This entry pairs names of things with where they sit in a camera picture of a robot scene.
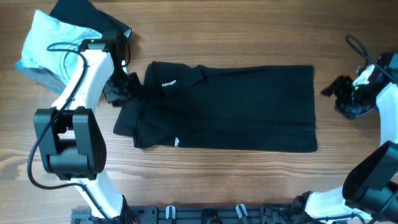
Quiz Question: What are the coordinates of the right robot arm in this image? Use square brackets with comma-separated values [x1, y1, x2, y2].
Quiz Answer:
[288, 52, 397, 223]

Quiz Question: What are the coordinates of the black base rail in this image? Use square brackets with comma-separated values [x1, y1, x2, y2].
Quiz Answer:
[70, 203, 348, 224]

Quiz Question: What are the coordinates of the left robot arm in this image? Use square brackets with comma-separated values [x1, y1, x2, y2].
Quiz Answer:
[27, 31, 139, 223]

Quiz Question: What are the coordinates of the left black cable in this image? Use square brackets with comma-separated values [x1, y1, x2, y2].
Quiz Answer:
[26, 42, 131, 224]

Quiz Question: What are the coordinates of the black polo shirt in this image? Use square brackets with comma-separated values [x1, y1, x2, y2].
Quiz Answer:
[113, 62, 318, 152]

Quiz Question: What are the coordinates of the light blue folded t-shirt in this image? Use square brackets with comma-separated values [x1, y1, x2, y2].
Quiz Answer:
[19, 10, 102, 85]

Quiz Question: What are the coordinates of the grey folded garment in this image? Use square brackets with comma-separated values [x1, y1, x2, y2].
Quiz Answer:
[15, 61, 66, 95]

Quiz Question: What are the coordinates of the black folded garment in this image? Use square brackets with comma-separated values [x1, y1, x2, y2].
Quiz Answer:
[50, 0, 132, 40]

